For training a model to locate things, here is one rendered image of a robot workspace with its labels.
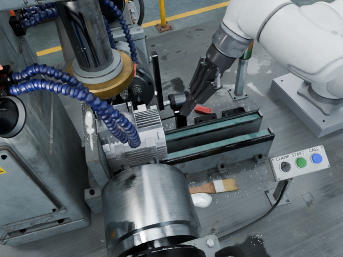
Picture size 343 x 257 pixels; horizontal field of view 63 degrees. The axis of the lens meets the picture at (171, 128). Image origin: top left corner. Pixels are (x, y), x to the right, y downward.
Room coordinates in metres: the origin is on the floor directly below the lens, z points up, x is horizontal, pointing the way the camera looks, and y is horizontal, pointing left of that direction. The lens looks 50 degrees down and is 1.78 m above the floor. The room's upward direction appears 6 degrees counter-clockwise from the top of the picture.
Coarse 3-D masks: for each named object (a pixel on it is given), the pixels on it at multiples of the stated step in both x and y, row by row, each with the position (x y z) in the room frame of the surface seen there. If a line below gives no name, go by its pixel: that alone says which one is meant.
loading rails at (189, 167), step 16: (256, 112) 0.76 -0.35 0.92; (176, 128) 0.71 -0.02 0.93; (192, 128) 0.71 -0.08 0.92; (208, 128) 0.70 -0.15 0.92; (224, 128) 0.70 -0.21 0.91; (240, 128) 0.71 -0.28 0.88; (256, 128) 0.73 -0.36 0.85; (176, 144) 0.67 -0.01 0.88; (192, 144) 0.68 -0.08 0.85; (208, 144) 0.62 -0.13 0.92; (224, 144) 0.61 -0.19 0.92; (240, 144) 0.61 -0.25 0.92; (256, 144) 0.62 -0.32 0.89; (160, 160) 0.57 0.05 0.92; (176, 160) 0.56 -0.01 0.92; (192, 160) 0.57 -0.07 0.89; (208, 160) 0.58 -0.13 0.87; (224, 160) 0.60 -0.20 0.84; (240, 160) 0.61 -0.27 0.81; (256, 160) 0.59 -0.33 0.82
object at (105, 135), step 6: (114, 108) 0.65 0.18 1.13; (120, 108) 0.65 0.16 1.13; (126, 108) 0.66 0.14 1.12; (132, 108) 0.63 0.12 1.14; (96, 114) 0.62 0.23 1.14; (126, 114) 0.64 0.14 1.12; (132, 114) 0.63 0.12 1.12; (96, 120) 0.59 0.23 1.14; (102, 120) 0.62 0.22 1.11; (114, 120) 0.60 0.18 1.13; (132, 120) 0.58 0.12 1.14; (96, 126) 0.57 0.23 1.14; (102, 126) 0.57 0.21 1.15; (102, 132) 0.55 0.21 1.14; (108, 132) 0.55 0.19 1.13; (102, 138) 0.55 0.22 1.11; (108, 138) 0.55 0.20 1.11; (114, 138) 0.55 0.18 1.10
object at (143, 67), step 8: (120, 48) 0.94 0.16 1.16; (128, 48) 0.95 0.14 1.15; (136, 48) 0.98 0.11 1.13; (136, 56) 0.92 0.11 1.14; (144, 56) 0.99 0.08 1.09; (144, 64) 0.90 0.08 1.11; (136, 72) 0.83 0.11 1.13; (144, 72) 0.84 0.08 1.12; (136, 80) 0.83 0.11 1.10; (144, 80) 0.83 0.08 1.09; (152, 80) 0.84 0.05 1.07; (128, 88) 0.82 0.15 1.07; (136, 88) 0.80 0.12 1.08; (144, 88) 0.83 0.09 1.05; (152, 88) 0.84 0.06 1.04; (120, 96) 0.81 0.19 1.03; (128, 96) 0.82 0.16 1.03; (136, 96) 0.82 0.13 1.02; (144, 96) 0.83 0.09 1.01; (152, 96) 0.84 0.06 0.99; (112, 104) 0.74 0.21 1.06; (136, 104) 0.82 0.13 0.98
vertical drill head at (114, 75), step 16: (80, 0) 0.56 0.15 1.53; (96, 0) 0.60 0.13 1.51; (64, 16) 0.57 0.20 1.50; (80, 16) 0.56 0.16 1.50; (96, 16) 0.58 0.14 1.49; (80, 32) 0.56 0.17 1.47; (96, 32) 0.57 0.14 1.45; (80, 48) 0.56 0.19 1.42; (96, 48) 0.57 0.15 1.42; (80, 64) 0.57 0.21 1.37; (96, 64) 0.56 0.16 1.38; (112, 64) 0.58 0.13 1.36; (128, 64) 0.61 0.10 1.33; (80, 80) 0.55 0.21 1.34; (96, 80) 0.54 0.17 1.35; (112, 80) 0.55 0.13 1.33; (128, 80) 0.56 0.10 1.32; (112, 96) 0.53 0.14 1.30
